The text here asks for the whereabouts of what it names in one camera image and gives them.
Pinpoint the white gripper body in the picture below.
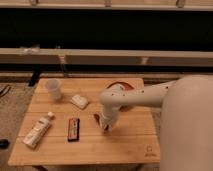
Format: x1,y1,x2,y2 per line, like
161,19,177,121
100,107,118,130

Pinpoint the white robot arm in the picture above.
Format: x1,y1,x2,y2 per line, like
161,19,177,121
100,75,213,171

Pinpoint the orange plate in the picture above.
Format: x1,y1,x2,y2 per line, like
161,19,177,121
104,82,133,111

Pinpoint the white sponge block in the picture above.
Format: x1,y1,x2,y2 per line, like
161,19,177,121
70,94,89,109

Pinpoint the black red snack bar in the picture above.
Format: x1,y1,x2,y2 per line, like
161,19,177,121
68,118,80,142

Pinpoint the translucent plastic cup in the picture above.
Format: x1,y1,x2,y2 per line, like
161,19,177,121
45,79,62,101

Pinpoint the white squeeze bottle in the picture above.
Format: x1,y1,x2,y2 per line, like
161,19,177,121
23,112,55,148

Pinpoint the black object on floor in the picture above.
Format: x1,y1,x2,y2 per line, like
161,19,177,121
0,139,10,149

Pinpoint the grey metal rail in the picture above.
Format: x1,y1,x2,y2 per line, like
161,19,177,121
0,48,213,67

